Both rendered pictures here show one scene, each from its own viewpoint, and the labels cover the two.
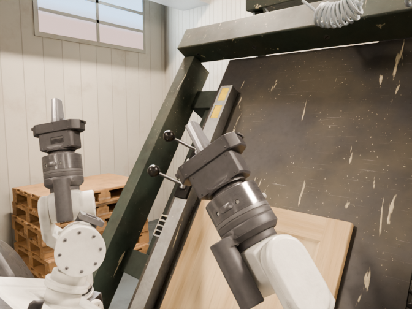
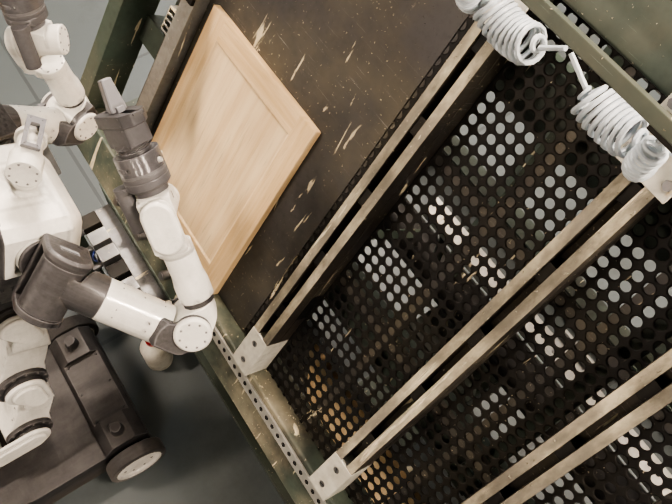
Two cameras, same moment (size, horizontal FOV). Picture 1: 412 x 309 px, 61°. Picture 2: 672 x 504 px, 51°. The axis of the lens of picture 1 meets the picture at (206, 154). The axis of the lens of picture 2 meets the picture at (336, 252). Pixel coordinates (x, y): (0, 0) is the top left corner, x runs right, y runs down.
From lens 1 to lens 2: 113 cm
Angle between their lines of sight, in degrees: 56
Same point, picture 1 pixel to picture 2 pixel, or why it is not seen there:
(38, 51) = not seen: outside the picture
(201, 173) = (109, 132)
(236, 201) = (127, 170)
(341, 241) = (302, 145)
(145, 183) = not seen: outside the picture
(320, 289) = (175, 240)
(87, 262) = (30, 180)
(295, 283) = (156, 235)
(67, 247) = (13, 172)
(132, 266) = (149, 40)
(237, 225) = (128, 187)
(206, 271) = (203, 103)
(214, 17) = not seen: outside the picture
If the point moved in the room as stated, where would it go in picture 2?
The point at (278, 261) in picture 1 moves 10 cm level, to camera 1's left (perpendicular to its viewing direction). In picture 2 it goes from (146, 221) to (96, 208)
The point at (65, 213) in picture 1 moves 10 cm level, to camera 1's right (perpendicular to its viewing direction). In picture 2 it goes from (30, 63) to (74, 74)
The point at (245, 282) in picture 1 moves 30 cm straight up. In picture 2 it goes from (132, 220) to (93, 122)
